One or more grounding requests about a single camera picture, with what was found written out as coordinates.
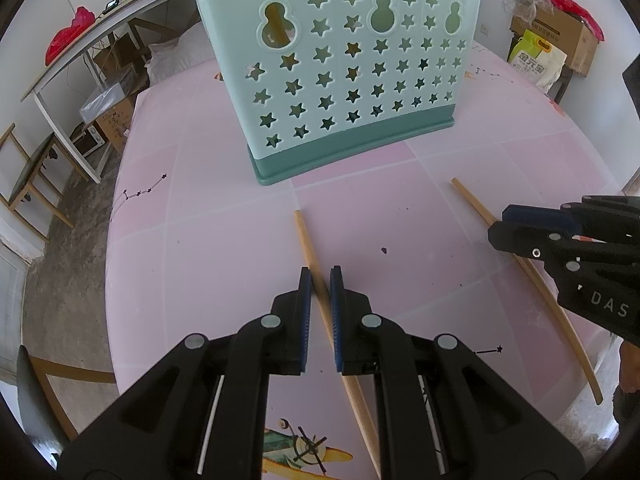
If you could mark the small black device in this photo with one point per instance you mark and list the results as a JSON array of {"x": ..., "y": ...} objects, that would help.
[{"x": 111, "y": 5}]

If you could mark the pink printed tablecloth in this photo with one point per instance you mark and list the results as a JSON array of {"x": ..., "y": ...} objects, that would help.
[{"x": 225, "y": 240}]

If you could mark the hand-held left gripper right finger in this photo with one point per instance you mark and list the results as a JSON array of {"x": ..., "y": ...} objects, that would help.
[{"x": 337, "y": 320}]

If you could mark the clear plastic wrap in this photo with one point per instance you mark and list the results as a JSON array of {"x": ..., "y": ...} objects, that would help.
[{"x": 520, "y": 2}]

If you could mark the person's right hand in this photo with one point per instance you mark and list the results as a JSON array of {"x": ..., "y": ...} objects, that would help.
[{"x": 629, "y": 380}]

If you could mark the single tan chopstick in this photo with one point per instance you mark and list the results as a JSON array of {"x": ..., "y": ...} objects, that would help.
[
  {"x": 565, "y": 320},
  {"x": 307, "y": 245}
]

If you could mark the large cardboard box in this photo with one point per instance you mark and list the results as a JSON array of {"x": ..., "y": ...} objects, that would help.
[{"x": 575, "y": 42}]

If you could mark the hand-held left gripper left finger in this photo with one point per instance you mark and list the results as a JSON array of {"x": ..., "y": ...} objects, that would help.
[{"x": 302, "y": 320}]

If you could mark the white desk with wooden top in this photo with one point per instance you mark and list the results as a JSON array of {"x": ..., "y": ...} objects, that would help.
[{"x": 100, "y": 22}]

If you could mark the plastic-wrapped grey box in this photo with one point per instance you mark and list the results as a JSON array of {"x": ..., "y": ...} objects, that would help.
[{"x": 105, "y": 102}]

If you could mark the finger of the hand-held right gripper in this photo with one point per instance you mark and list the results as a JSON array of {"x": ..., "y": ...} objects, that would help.
[
  {"x": 525, "y": 242},
  {"x": 535, "y": 216}
]

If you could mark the white door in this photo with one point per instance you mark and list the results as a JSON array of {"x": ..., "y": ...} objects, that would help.
[{"x": 10, "y": 300}]

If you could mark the brown cardboard box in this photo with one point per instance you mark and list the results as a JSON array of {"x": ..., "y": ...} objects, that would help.
[
  {"x": 112, "y": 55},
  {"x": 117, "y": 127}
]

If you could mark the red plastic bag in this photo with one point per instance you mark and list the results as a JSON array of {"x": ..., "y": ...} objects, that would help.
[
  {"x": 67, "y": 40},
  {"x": 570, "y": 7}
]

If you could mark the wooden chair with dark seat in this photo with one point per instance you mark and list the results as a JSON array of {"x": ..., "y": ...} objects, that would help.
[{"x": 30, "y": 170}]

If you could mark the teal star-cutout utensil holder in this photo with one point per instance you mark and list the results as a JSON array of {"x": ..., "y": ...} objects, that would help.
[{"x": 350, "y": 130}]

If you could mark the white sack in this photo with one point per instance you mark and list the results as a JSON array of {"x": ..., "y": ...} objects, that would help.
[{"x": 175, "y": 57}]

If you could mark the dark stool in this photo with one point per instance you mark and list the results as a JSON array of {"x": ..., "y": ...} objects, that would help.
[{"x": 562, "y": 87}]

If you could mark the black chair with wooden frame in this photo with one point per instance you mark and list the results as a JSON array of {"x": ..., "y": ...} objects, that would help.
[{"x": 30, "y": 400}]

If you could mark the yellow and white rice bag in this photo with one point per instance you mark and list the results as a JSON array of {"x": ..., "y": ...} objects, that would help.
[{"x": 537, "y": 62}]

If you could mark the white toaster oven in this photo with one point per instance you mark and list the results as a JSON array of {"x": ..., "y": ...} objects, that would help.
[{"x": 89, "y": 141}]

